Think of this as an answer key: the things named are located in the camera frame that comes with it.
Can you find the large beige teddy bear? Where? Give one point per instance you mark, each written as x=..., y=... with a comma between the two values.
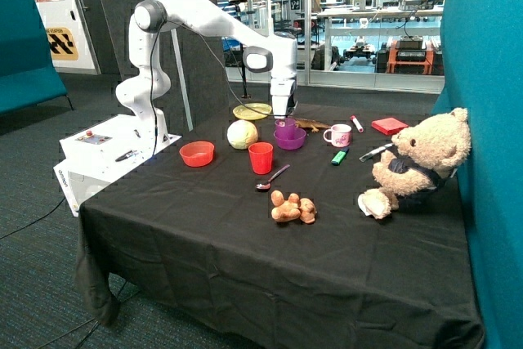
x=420, y=162

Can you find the black tablecloth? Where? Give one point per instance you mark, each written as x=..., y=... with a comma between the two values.
x=203, y=239

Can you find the purple plastic bowl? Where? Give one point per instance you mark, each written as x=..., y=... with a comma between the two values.
x=296, y=141

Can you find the black microphone stand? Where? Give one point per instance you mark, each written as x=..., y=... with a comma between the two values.
x=242, y=70

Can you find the metal spoon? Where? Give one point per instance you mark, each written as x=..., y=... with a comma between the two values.
x=267, y=184

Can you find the red box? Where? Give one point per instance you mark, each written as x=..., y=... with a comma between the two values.
x=388, y=126

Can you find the yellow black sign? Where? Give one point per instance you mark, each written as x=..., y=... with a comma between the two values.
x=62, y=44

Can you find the small brown plush toy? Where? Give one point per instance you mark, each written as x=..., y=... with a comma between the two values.
x=292, y=208

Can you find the toy cabbage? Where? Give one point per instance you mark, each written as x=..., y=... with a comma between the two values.
x=241, y=134

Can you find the red whiteboard marker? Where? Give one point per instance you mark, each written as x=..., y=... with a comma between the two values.
x=357, y=124

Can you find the red plastic bowl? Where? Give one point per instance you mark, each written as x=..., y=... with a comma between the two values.
x=197, y=153

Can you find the red plastic cup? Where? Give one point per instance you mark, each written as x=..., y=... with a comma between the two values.
x=261, y=156

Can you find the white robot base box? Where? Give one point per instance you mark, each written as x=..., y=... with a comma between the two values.
x=89, y=165

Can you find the green highlighter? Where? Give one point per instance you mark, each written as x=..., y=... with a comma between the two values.
x=340, y=156

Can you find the toy lizard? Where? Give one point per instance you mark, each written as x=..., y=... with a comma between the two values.
x=314, y=125

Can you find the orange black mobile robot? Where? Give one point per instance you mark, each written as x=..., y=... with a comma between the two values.
x=414, y=55

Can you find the metal knife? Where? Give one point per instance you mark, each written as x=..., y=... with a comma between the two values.
x=375, y=151

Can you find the yellow-green plastic plate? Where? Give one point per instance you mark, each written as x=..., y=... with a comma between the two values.
x=252, y=111

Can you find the teal partition panel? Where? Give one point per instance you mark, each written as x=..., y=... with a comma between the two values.
x=482, y=54

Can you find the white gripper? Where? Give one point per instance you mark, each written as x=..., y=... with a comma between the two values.
x=282, y=98

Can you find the purple plastic cup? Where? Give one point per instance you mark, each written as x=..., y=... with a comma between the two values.
x=285, y=131

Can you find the teal sofa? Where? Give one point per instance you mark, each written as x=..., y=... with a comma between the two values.
x=28, y=76

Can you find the pink white mug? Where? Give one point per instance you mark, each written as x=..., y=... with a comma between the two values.
x=338, y=135

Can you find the black pen on base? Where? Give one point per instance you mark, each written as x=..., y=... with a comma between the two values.
x=128, y=155

